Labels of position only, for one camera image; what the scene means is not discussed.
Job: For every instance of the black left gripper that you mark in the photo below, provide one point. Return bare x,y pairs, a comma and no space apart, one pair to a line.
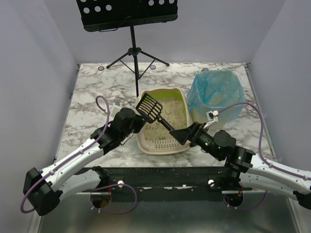
140,120

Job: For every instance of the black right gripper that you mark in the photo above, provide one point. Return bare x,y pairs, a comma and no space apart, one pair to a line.
193,134

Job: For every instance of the beige green litter box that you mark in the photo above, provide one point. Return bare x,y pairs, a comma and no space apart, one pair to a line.
154,138

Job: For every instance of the black litter scoop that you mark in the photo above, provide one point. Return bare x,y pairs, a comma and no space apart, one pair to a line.
150,109

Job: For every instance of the bin with blue bag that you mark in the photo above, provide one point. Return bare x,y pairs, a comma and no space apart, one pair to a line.
213,90

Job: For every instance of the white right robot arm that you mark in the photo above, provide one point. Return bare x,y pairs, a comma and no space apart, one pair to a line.
247,168

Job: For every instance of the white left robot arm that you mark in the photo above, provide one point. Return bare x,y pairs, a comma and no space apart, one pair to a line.
44,189

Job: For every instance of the black music stand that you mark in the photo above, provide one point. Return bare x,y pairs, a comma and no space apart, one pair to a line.
111,15

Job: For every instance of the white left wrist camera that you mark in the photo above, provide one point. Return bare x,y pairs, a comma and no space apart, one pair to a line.
116,103

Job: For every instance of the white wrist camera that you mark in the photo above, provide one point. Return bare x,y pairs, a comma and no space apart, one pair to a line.
116,103
212,117

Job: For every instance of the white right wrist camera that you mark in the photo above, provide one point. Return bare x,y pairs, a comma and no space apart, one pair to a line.
212,117

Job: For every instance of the black mounting base rail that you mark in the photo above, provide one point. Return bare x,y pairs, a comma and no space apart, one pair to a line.
157,184

